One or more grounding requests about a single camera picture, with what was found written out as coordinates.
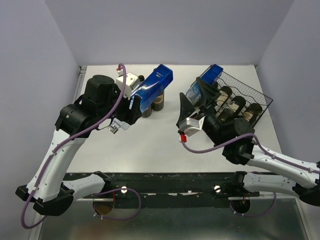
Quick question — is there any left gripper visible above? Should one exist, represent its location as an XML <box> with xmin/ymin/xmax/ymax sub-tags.
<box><xmin>97</xmin><ymin>83</ymin><xmax>144</xmax><ymax>125</ymax></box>

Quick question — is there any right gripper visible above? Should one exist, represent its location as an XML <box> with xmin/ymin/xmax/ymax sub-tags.
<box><xmin>175</xmin><ymin>76</ymin><xmax>228</xmax><ymax>149</ymax></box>

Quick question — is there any tall blue glass bottle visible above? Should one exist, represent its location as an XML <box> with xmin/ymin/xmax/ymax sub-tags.
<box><xmin>107</xmin><ymin>63</ymin><xmax>175</xmax><ymax>135</ymax></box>

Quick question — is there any green wine bottle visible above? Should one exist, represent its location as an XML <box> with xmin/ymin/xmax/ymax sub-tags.
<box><xmin>215</xmin><ymin>86</ymin><xmax>233</xmax><ymax>111</ymax></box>
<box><xmin>218</xmin><ymin>95</ymin><xmax>246</xmax><ymax>122</ymax></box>

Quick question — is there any short blue glass bottle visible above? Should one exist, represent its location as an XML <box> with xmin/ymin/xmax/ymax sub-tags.
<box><xmin>185</xmin><ymin>64</ymin><xmax>224</xmax><ymax>106</ymax></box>

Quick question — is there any green bottle grey foil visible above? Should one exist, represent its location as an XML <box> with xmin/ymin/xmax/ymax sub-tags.
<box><xmin>242</xmin><ymin>102</ymin><xmax>263</xmax><ymax>125</ymax></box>

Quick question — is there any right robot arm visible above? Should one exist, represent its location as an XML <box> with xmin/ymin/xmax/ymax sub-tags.
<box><xmin>176</xmin><ymin>77</ymin><xmax>320</xmax><ymax>207</ymax></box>

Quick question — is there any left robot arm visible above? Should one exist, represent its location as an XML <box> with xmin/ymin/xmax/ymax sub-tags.
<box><xmin>15</xmin><ymin>75</ymin><xmax>142</xmax><ymax>216</ymax></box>

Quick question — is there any dark green bottle left rear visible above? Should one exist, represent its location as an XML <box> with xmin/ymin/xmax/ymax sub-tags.
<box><xmin>138</xmin><ymin>75</ymin><xmax>152</xmax><ymax>118</ymax></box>

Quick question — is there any rear tall green bottle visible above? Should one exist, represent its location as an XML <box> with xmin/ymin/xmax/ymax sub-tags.
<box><xmin>151</xmin><ymin>91</ymin><xmax>165</xmax><ymax>112</ymax></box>

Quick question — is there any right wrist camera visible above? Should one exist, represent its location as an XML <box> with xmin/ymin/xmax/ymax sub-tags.
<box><xmin>178</xmin><ymin>116</ymin><xmax>205</xmax><ymax>143</ymax></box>

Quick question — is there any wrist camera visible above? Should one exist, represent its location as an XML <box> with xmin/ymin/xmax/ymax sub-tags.
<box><xmin>115</xmin><ymin>72</ymin><xmax>140</xmax><ymax>99</ymax></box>
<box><xmin>178</xmin><ymin>116</ymin><xmax>205</xmax><ymax>143</ymax></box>

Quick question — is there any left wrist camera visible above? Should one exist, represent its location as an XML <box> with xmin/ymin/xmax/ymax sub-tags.
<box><xmin>115</xmin><ymin>72</ymin><xmax>140</xmax><ymax>99</ymax></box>

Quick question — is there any black wire wine rack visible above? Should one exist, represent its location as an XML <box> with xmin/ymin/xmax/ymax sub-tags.
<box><xmin>213</xmin><ymin>70</ymin><xmax>273</xmax><ymax>127</ymax></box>

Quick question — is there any black mounting base plate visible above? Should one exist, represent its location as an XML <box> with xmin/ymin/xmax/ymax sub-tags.
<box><xmin>59</xmin><ymin>171</ymin><xmax>266</xmax><ymax>210</ymax></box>

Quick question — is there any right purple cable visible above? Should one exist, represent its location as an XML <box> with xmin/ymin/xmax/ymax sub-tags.
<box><xmin>182</xmin><ymin>133</ymin><xmax>320</xmax><ymax>174</ymax></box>

